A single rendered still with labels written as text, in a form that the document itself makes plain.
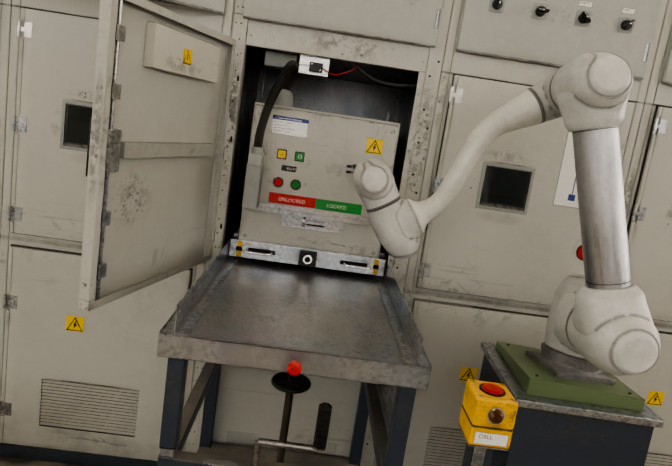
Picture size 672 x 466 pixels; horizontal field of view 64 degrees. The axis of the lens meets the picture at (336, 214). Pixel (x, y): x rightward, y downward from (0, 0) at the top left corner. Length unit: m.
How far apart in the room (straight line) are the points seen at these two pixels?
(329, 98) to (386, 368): 1.61
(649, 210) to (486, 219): 0.57
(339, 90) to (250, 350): 1.62
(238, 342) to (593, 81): 0.97
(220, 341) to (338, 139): 0.85
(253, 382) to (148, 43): 1.21
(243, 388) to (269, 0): 1.34
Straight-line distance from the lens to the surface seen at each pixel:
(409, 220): 1.46
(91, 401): 2.23
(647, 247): 2.18
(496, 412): 1.10
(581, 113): 1.37
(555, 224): 2.01
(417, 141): 1.86
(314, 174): 1.84
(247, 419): 2.13
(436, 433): 2.17
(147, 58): 1.48
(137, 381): 2.13
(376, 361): 1.27
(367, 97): 2.62
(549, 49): 1.97
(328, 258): 1.87
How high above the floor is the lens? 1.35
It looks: 9 degrees down
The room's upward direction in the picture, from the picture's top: 8 degrees clockwise
